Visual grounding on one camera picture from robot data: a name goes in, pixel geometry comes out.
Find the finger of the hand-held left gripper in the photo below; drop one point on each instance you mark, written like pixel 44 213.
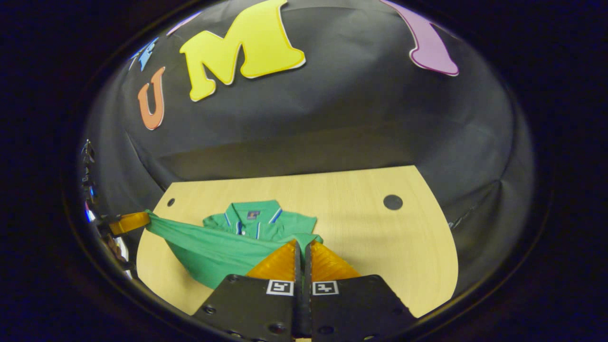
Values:
pixel 128 222

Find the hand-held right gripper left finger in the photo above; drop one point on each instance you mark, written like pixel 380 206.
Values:
pixel 251 304

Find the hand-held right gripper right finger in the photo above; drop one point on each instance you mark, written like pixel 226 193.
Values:
pixel 351 304

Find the green T-shirt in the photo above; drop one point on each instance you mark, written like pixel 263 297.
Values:
pixel 213 251

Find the computer monitor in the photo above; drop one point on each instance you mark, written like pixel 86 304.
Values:
pixel 89 214

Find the black backdrop cloth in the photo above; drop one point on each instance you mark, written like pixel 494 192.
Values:
pixel 332 118

